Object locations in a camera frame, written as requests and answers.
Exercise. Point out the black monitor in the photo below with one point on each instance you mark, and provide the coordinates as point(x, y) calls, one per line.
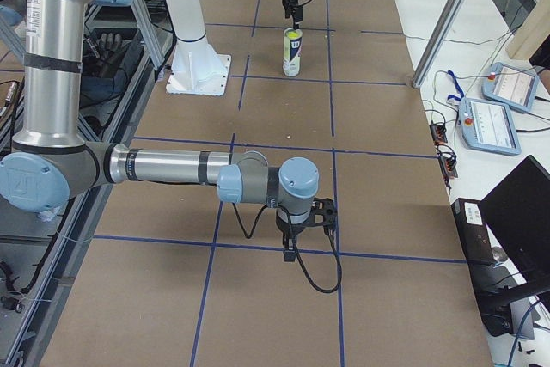
point(517, 212)

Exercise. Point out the orange black connector block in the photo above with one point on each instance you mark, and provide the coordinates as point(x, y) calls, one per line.
point(438, 133)

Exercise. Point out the aluminium frame post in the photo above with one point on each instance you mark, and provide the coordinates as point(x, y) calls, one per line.
point(439, 34)

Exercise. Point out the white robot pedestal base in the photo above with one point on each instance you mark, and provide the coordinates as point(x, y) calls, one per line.
point(196, 68)

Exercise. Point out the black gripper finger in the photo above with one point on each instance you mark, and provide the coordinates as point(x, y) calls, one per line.
point(298, 16)
point(287, 12)
point(289, 251)

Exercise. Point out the clear tennis ball can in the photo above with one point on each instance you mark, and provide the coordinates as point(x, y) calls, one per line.
point(292, 53)

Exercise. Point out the far teach pendant tablet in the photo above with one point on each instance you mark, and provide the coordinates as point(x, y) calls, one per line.
point(511, 86)

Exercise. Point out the near teach pendant tablet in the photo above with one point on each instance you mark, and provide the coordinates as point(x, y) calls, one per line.
point(488, 126)

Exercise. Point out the black computer box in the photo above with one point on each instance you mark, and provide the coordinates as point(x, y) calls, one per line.
point(501, 300)

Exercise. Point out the teach pendant tablet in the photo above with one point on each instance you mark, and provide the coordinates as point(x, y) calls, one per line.
point(488, 126)
point(511, 86)

